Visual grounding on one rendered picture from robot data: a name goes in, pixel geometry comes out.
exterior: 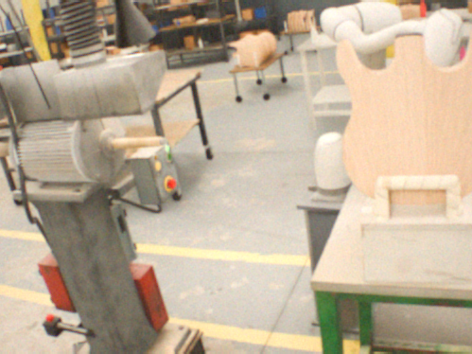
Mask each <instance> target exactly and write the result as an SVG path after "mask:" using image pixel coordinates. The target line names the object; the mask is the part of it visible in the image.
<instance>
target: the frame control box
mask: <svg viewBox="0 0 472 354"><path fill-rule="evenodd" d="M167 145H169V143H168V142H167ZM169 152H170V153H171V155H172V152H171V148H170V145H169V151H168V152H166V150H165V146H162V147H150V148H143V149H141V150H140V151H138V152H137V153H136V154H135V155H134V156H132V157H131V158H130V163H131V169H132V172H133V176H134V180H135V183H136V187H137V190H138V194H139V197H140V201H141V204H139V203H136V202H133V201H131V200H128V199H125V198H114V197H110V199H109V201H108V202H109V205H110V208H112V207H113V206H114V203H112V201H113V200H118V201H121V202H124V203H127V204H131V205H134V206H137V207H139V208H142V209H145V210H147V211H149V212H153V213H157V214H161V213H162V209H163V208H162V203H164V202H165V201H166V200H167V199H168V198H169V197H170V196H171V195H172V194H173V193H174V192H175V191H176V190H177V189H178V188H179V187H180V186H179V181H178V177H177V173H176V169H175V166H174V162H173V156H172V158H171V161H168V158H167V155H168V153H169ZM154 153H157V154H158V161H157V162H154V160H153V154H154ZM157 163H160V164H161V168H160V169H159V170H157V168H156V164H157ZM170 179H175V181H176V187H175V188H174V189H170V187H169V186H167V182H168V181H169V180H170ZM143 204H156V205H158V208H159V209H154V208H150V207H147V206H145V205H143Z"/></svg>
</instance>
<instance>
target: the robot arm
mask: <svg viewBox="0 0 472 354"><path fill-rule="evenodd" d="M321 28H322V30H323V32H324V33H325V34H326V35H327V36H328V37H329V38H330V39H331V40H332V41H334V42H335V43H338V44H339V43H340V41H341V40H343V39H347V40H348V41H349V42H350V43H351V45H352V46H353V48H354V50H355V51H357V52H359V53H361V64H362V65H363V66H365V67H367V68H369V69H374V70H382V69H384V68H386V57H387V54H386V47H388V46H390V45H392V44H393V41H394V37H395V35H396V34H401V33H406V32H409V33H413V32H422V33H423V34H424V36H425V46H426V47H425V49H426V54H427V56H428V58H429V59H430V61H431V62H433V63H434V64H436V65H439V66H442V67H449V66H450V65H451V62H452V60H453V59H454V56H455V54H456V52H457V50H458V49H457V48H458V47H459V45H460V40H461V39H462V36H463V22H462V19H461V18H460V17H459V16H458V15H457V14H455V13H453V12H452V11H450V10H447V9H439V10H438V11H435V12H433V14H432V15H431V16H429V19H427V20H424V21H420V22H418V21H409V20H408V21H405V22H402V13H401V10H400V9H399V7H398V6H396V5H393V4H390V3H386V2H380V1H373V2H367V3H366V2H362V3H359V4H357V5H351V6H347V7H343V8H337V9H336V8H331V9H328V10H326V11H324V12H323V13H322V15H321ZM342 139H343V135H342V134H339V133H327V134H325V135H323V136H321V137H320V139H319V140H318V141H317V143H316V147H315V151H314V169H315V176H316V180H317V184H309V186H308V188H307V190H308V191H311V192H315V193H314V194H313V195H312V196H311V197H310V200H311V201H312V202H330V203H339V204H343V203H344V200H345V199H346V196H347V193H348V191H349V187H350V186H351V185H353V184H354V183H351V179H350V178H349V176H348V174H347V172H346V170H345V167H344V164H343V160H342V152H341V147H342Z"/></svg>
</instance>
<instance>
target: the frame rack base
mask: <svg viewBox="0 0 472 354"><path fill-rule="evenodd" d="M463 204H464V210H465V211H464V214H463V215H462V216H461V217H460V219H459V220H458V221H448V220H447V219H446V204H429V205H407V204H389V220H388V221H385V222H380V221H377V220H376V218H375V217H373V215H372V214H363V218H362V222H361V227H360V232H361V242H362V253H363V263H362V265H363V275H364V282H365V283H366V282H379V283H390V282H393V283H406V284H410V283H419V284H428V283H432V284H458V285H462V284H471V281H472V198H471V195H468V196H466V197H465V198H463Z"/></svg>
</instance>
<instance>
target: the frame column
mask: <svg viewBox="0 0 472 354"><path fill-rule="evenodd" d="M29 202H30V203H31V204H32V205H33V206H34V207H35V208H36V209H37V212H38V214H39V217H40V219H41V222H42V225H43V227H44V231H45V233H46V236H47V238H48V240H49V243H50V245H51V248H52V250H53V253H54V256H55V258H56V260H57V262H58V265H59V268H60V270H61V275H62V277H63V280H64V282H65V285H66V288H67V290H68V292H69V293H70V296H71V299H72V301H73V304H74V306H75V309H76V311H77V313H78V314H79V318H80V320H81V322H82V324H83V327H87V328H91V329H92V330H93V333H94V334H95V338H92V337H88V341H89V346H90V349H89V354H145V353H146V352H147V350H148V349H149V347H150V346H151V344H152V343H153V342H154V341H155V340H156V338H157V337H158V336H159V334H160V333H157V331H156V330H155V329H154V328H153V327H152V326H151V325H150V323H149V321H148V319H147V317H146V314H145V312H144V309H143V305H142V302H141V299H140V296H139V293H138V292H137V290H136V288H135V285H134V282H133V278H132V275H131V270H130V266H129V263H128V261H127V258H126V255H125V251H124V250H123V248H122V245H121V242H120V237H119V235H118V232H117V229H116V226H115V222H114V217H113V214H112V210H111V208H110V205H109V202H108V199H107V195H106V192H105V188H104V186H103V187H102V188H100V189H99V190H97V191H96V192H95V193H94V194H93V195H92V196H90V197H89V198H87V199H86V200H85V201H83V202H56V201H29Z"/></svg>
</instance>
